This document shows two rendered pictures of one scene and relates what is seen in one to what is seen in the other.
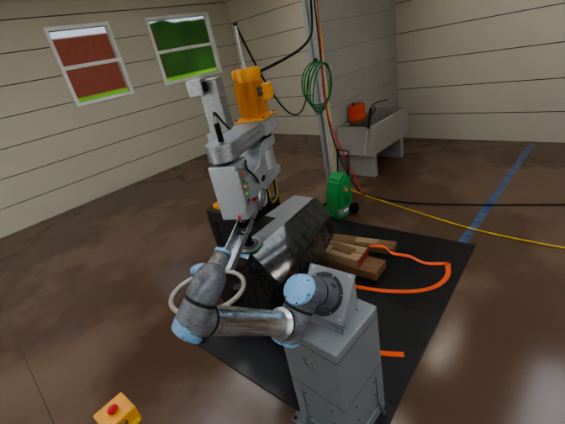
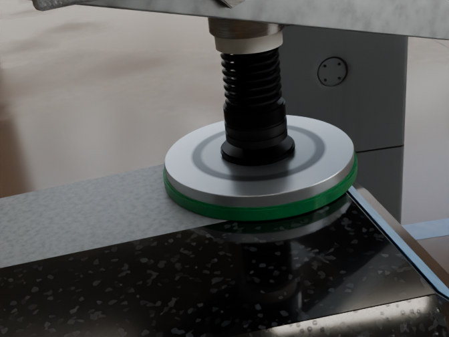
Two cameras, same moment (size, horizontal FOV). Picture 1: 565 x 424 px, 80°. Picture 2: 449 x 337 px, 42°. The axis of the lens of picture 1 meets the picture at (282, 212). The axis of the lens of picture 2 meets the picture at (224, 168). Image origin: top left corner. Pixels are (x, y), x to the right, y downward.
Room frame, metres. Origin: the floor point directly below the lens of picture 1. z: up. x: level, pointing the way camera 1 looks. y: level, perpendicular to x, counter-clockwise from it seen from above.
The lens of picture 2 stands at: (2.85, 0.66, 1.13)
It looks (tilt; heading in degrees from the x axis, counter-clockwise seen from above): 26 degrees down; 218
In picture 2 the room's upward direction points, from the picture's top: 6 degrees counter-clockwise
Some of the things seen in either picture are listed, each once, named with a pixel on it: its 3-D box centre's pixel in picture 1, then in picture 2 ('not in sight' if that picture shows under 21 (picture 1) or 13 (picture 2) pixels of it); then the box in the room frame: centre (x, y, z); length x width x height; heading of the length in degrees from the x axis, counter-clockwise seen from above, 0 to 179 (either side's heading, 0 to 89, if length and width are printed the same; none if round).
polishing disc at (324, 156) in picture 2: (249, 244); (258, 154); (2.35, 0.31, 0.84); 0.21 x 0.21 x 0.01
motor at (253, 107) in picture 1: (251, 93); not in sight; (2.96, 0.04, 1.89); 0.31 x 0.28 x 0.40; 67
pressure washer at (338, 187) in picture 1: (338, 184); not in sight; (4.13, -0.80, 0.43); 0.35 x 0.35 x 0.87; 31
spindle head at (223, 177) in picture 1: (239, 186); not in sight; (2.43, 0.28, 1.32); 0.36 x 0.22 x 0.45; 157
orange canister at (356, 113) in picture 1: (358, 110); not in sight; (5.74, -1.61, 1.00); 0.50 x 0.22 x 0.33; 132
